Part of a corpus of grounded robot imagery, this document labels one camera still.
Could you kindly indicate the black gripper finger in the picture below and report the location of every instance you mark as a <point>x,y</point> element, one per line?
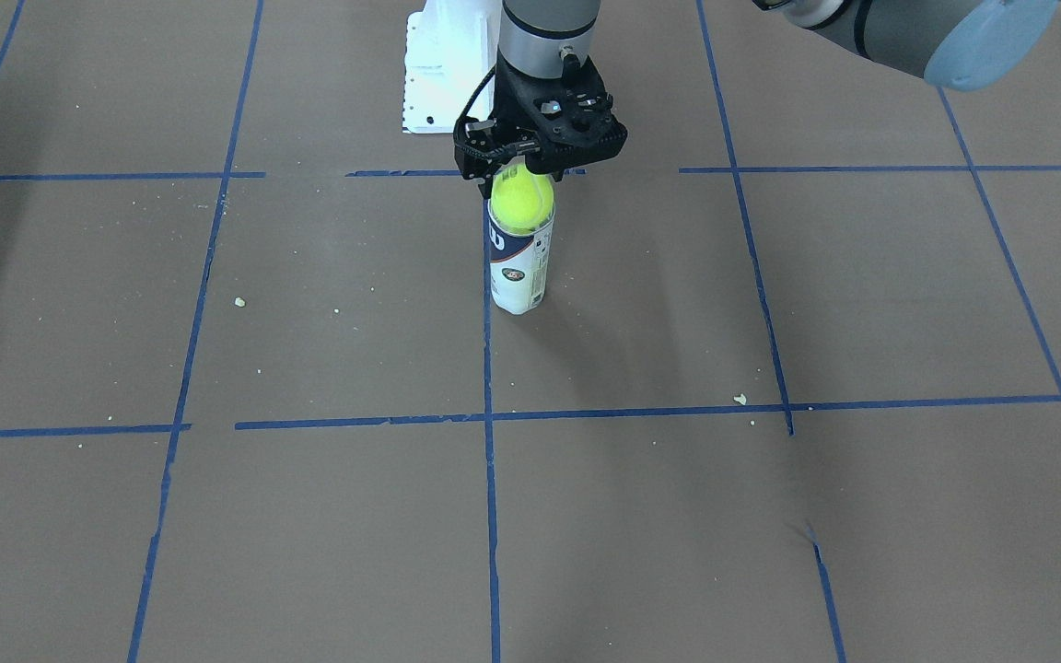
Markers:
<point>481,149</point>

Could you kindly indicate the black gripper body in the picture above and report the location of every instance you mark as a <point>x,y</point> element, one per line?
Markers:
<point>477,151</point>

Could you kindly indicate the yellow tennis ball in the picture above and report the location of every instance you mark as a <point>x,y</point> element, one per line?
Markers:
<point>521,201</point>

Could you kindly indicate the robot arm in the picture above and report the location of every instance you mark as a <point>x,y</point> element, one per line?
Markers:
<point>957,45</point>

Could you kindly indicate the Wilson tennis ball can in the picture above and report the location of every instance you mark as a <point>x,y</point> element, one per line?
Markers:
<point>519,239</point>

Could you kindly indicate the white pedestal column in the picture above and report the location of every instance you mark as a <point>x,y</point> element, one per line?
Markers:
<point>451,46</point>

